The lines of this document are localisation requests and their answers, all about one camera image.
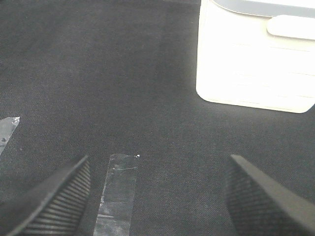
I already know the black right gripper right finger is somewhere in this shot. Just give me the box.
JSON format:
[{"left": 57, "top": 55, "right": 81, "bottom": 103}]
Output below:
[{"left": 224, "top": 154, "right": 315, "bottom": 236}]

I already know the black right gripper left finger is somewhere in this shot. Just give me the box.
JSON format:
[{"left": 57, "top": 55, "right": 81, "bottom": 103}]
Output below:
[{"left": 0, "top": 155, "right": 91, "bottom": 236}]

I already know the clear tape strip left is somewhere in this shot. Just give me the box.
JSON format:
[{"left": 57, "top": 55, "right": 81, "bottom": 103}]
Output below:
[{"left": 0, "top": 117, "right": 20, "bottom": 154}]

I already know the cream plastic storage bin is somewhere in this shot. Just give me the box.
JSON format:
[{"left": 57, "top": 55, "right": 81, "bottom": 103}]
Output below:
[{"left": 196, "top": 0, "right": 315, "bottom": 113}]

